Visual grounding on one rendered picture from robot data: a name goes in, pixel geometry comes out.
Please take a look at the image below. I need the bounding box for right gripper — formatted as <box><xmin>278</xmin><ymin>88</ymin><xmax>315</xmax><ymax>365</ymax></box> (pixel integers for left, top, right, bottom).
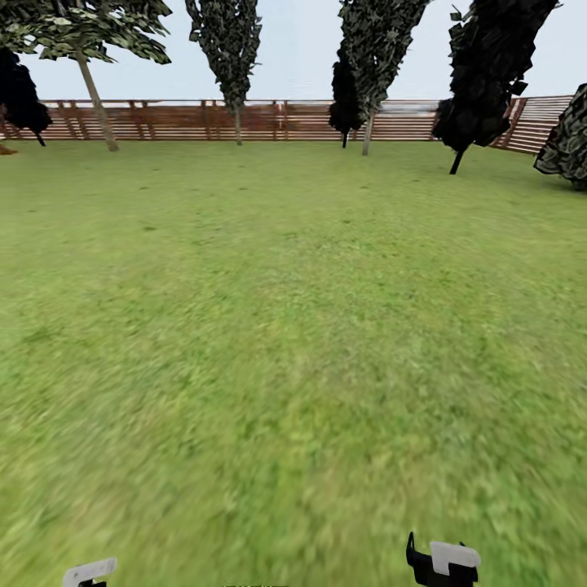
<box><xmin>406</xmin><ymin>532</ymin><xmax>478</xmax><ymax>587</ymax></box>

